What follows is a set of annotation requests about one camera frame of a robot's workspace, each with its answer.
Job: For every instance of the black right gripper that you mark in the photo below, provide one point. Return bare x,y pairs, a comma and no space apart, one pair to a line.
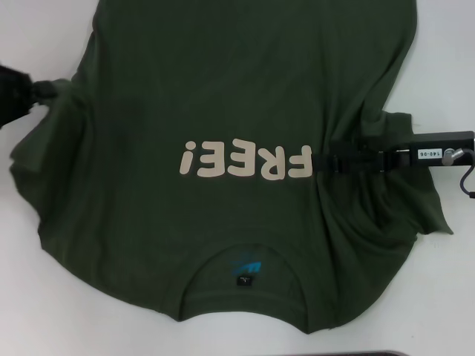
426,142

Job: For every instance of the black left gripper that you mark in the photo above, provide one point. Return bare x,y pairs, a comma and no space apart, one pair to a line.
13,96

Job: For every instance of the dark green FREE t-shirt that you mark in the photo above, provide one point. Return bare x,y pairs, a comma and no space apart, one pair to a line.
237,92

